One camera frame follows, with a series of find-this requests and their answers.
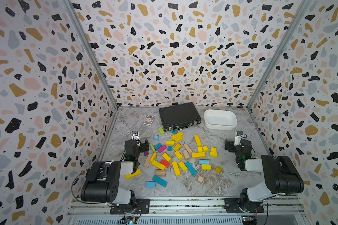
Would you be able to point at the natural wood long block left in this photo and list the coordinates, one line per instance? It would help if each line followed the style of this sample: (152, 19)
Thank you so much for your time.
(147, 161)

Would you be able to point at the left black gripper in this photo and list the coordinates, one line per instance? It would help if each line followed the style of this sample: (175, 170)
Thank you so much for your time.
(142, 146)

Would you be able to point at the teal slanted block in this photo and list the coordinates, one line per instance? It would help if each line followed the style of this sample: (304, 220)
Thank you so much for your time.
(191, 168)

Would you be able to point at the small card box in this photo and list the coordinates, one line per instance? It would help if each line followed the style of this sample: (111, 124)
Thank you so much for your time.
(149, 120)

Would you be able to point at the yellow triangle block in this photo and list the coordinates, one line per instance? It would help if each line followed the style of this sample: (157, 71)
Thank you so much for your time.
(219, 169)

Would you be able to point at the natural wood block centre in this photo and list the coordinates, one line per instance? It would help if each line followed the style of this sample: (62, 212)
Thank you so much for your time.
(186, 155)

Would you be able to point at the magenta block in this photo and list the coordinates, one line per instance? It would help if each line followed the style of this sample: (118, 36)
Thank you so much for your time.
(162, 148)

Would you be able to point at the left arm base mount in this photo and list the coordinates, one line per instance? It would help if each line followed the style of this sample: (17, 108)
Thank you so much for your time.
(139, 206)

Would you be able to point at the red block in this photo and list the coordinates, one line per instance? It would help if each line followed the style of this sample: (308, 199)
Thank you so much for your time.
(165, 163)

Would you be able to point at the natural wood block front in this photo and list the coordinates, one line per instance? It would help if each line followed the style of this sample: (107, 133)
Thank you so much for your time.
(160, 173)

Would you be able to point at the yellow block near cylinder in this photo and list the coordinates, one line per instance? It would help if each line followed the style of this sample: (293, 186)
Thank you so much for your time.
(206, 167)

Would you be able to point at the light blue cylinder block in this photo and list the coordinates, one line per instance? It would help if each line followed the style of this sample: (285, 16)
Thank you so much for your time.
(204, 162)

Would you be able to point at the green block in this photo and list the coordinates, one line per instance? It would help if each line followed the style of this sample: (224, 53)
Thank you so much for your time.
(161, 131)

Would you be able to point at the yellow slanted block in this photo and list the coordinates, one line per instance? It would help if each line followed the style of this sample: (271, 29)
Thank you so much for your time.
(158, 165)

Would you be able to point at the large yellow block top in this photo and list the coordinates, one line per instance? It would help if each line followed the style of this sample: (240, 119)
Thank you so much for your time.
(176, 135)

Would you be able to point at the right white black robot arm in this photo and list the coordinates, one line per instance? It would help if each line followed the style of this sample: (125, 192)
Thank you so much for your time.
(281, 178)

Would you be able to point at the yellow block right cluster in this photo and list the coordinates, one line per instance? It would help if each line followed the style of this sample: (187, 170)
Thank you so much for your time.
(213, 154)

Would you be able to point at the black briefcase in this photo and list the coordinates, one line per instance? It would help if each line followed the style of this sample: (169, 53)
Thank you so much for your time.
(179, 117)

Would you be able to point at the small light blue block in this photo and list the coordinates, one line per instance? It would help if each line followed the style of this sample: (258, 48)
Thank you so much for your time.
(150, 184)

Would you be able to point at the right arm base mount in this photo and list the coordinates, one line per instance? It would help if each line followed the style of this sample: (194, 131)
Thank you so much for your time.
(236, 205)

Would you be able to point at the teal long block front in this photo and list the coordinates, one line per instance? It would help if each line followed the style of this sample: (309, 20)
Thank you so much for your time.
(160, 181)

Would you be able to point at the long yellow block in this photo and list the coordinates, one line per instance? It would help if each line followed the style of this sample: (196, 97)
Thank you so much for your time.
(199, 155)
(132, 175)
(198, 141)
(176, 168)

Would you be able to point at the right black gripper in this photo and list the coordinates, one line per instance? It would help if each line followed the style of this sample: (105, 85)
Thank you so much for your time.
(231, 145)

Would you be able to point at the small natural wood cube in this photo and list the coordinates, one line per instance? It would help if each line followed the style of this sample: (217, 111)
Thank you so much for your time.
(200, 180)

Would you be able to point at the natural wood block slanted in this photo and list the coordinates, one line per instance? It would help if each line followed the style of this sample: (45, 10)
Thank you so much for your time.
(188, 149)

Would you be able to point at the white plastic bin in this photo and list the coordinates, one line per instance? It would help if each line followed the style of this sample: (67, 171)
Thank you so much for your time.
(220, 119)

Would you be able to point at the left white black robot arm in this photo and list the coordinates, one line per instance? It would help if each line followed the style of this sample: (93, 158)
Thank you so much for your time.
(102, 181)

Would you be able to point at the yellow block beside teal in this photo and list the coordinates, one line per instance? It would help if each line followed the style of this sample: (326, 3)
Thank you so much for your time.
(182, 166)

